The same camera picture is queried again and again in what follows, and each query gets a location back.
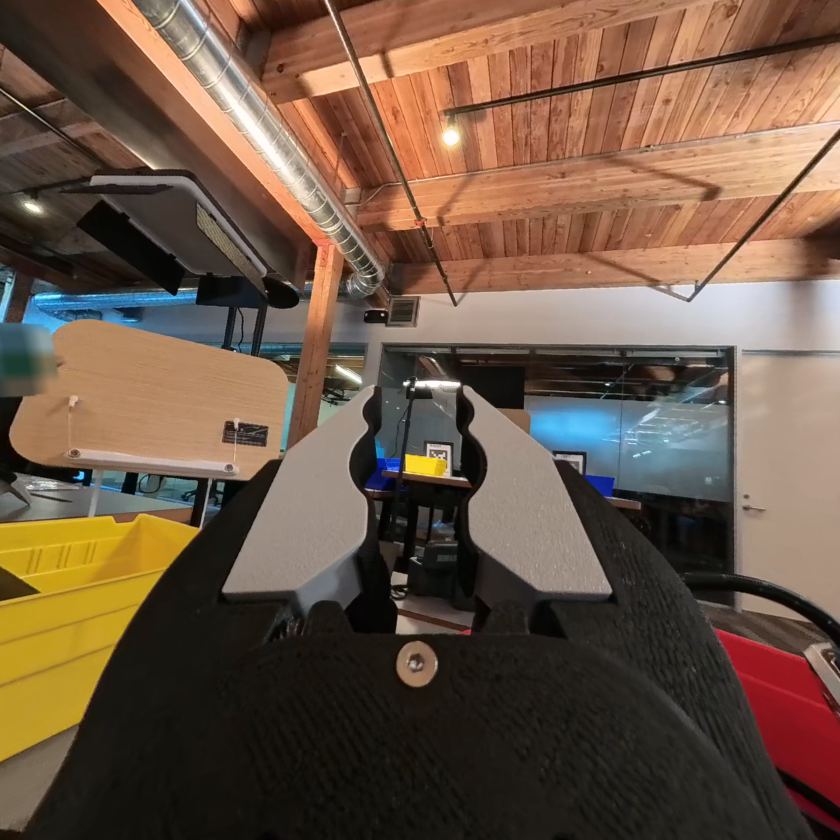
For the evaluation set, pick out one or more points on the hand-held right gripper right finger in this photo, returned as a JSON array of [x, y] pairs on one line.
[[531, 518]]

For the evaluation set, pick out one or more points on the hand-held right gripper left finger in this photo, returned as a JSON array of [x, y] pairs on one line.
[[308, 518]]

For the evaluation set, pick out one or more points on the printed tag sign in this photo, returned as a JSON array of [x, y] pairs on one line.
[[569, 459], [439, 449]]

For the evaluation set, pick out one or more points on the blue plastic bin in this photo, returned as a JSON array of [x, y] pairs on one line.
[[598, 485], [384, 479]]

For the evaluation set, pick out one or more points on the wooden divider panel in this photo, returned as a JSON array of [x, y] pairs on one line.
[[151, 387], [515, 420]]

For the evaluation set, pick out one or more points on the black box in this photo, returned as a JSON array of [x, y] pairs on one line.
[[436, 568]]

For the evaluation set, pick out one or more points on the small yellow bin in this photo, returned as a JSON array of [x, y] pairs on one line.
[[426, 464]]

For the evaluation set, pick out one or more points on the black lamp stand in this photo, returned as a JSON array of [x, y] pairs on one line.
[[408, 446]]

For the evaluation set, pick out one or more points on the glass window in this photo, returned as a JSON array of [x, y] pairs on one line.
[[656, 420]]

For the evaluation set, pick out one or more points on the large yellow plastic bin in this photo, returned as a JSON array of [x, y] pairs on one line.
[[65, 623]]

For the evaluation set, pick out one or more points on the white door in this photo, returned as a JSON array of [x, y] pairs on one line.
[[794, 426]]

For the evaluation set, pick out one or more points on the red plastic bin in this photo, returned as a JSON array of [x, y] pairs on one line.
[[768, 689]]

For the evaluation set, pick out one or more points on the black ceiling rod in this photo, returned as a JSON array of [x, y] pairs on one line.
[[761, 216]]

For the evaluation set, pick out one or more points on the metal sprinkler pipe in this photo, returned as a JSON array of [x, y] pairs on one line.
[[387, 141]]

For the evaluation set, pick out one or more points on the ceiling spot lamp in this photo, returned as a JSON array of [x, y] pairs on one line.
[[449, 136]]

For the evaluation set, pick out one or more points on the wooden post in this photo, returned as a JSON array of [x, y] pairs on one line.
[[315, 341]]

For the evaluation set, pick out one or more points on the wall air vent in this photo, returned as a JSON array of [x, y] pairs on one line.
[[402, 310]]

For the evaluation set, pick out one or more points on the silver air duct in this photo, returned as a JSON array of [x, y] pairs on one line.
[[262, 124]]

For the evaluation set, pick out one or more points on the black ceiling rail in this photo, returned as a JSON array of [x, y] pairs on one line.
[[656, 71]]

